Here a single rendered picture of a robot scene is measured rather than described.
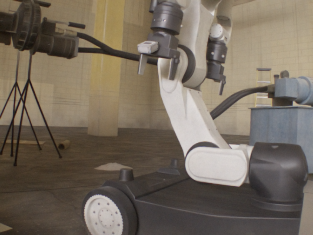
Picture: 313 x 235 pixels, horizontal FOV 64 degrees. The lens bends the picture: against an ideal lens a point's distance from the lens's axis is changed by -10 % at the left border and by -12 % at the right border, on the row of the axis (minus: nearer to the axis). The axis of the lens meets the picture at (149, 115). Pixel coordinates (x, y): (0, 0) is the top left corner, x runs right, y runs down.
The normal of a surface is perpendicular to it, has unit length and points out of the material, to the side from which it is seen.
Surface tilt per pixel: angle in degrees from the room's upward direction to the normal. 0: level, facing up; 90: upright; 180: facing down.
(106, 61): 90
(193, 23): 90
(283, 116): 90
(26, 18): 93
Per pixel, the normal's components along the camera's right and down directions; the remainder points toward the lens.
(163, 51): -0.54, -0.04
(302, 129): 0.25, 0.00
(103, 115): 0.64, 0.02
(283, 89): -0.97, -0.04
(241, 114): -0.77, -0.04
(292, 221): -0.22, -0.02
